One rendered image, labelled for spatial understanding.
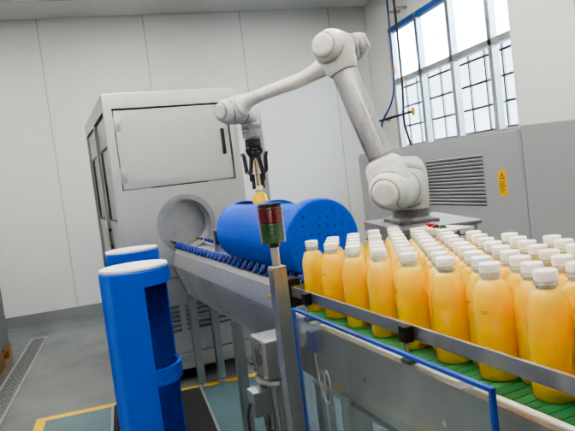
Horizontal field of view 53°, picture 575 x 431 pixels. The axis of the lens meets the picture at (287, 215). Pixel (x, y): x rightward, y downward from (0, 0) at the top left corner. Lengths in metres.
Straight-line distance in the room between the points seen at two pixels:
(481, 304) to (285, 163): 6.25
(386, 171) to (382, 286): 0.86
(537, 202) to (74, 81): 5.28
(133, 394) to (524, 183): 2.21
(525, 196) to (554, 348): 2.33
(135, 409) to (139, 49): 5.31
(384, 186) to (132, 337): 1.14
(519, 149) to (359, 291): 1.93
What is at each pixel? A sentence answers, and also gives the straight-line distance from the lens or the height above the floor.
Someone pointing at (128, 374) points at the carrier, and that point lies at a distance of 2.44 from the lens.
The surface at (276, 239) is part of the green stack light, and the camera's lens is 1.43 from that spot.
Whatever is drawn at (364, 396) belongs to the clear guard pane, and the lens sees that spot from 1.39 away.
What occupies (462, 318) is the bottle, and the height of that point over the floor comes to 0.99.
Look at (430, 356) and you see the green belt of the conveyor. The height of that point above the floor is 0.90.
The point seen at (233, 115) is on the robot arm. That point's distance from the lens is 2.56.
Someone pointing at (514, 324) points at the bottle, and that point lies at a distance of 1.15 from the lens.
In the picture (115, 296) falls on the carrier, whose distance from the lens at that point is 2.38.
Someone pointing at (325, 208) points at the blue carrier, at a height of 1.20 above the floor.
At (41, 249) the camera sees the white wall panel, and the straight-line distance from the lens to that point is 7.07.
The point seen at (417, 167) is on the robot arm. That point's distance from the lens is 2.42.
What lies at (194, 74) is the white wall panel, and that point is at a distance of 7.19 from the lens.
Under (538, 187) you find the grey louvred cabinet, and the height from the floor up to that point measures 1.11.
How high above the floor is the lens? 1.32
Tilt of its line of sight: 4 degrees down
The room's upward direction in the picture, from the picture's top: 7 degrees counter-clockwise
